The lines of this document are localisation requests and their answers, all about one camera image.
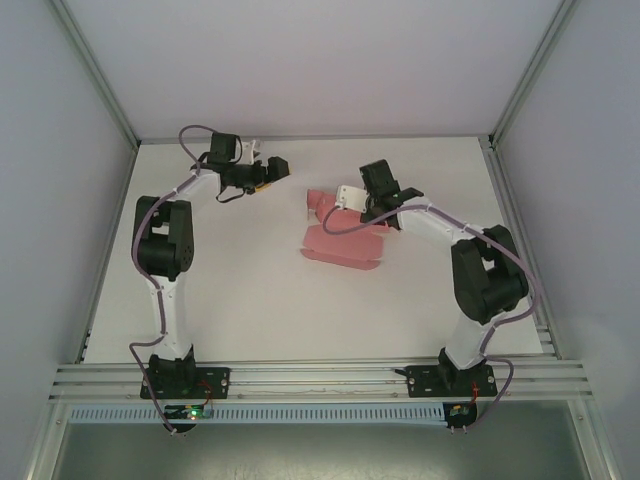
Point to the pink cloth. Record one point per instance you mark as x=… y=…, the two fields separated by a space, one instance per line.
x=340 y=245

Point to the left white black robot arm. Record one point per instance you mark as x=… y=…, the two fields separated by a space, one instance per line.
x=170 y=310

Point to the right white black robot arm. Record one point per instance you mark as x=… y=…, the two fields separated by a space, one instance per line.
x=467 y=342

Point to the small green circuit board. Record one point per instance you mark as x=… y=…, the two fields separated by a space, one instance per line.
x=459 y=411

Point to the circuit board with green light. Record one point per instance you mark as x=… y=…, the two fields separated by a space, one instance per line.
x=190 y=413

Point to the aluminium rear table rail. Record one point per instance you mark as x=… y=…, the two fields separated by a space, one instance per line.
x=320 y=138

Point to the aluminium side table rail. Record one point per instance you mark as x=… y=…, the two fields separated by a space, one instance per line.
x=107 y=250
x=520 y=240

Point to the aluminium mounting rail beam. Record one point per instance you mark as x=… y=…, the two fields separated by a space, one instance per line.
x=320 y=380

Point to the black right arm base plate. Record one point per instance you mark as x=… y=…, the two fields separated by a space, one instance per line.
x=425 y=382

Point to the aluminium frame post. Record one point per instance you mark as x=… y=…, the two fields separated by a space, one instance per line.
x=95 y=75
x=532 y=75

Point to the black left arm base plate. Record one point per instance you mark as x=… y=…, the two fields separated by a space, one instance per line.
x=215 y=382

